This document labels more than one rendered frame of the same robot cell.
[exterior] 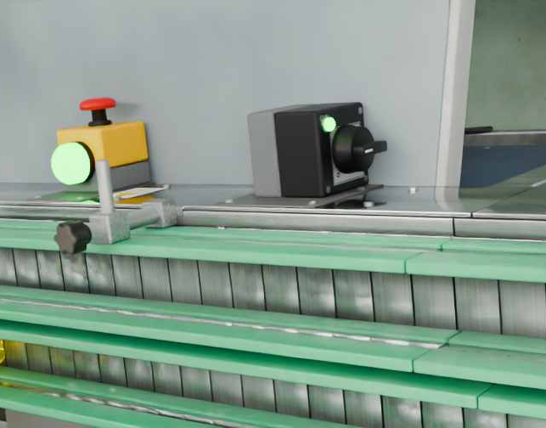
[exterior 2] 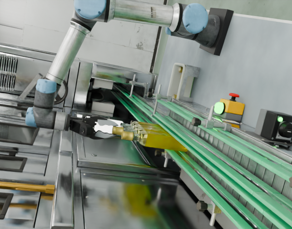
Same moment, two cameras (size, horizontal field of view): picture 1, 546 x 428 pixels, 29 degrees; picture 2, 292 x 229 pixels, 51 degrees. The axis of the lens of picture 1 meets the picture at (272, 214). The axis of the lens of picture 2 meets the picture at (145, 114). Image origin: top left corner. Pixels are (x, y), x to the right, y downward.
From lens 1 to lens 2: 0.27 m
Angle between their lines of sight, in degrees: 36
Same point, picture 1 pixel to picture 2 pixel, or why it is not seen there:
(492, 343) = (283, 200)
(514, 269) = (285, 176)
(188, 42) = (263, 85)
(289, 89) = (282, 107)
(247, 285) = (238, 155)
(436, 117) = not seen: outside the picture
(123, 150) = (234, 109)
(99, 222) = (205, 121)
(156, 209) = (225, 125)
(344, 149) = (282, 128)
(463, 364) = (264, 199)
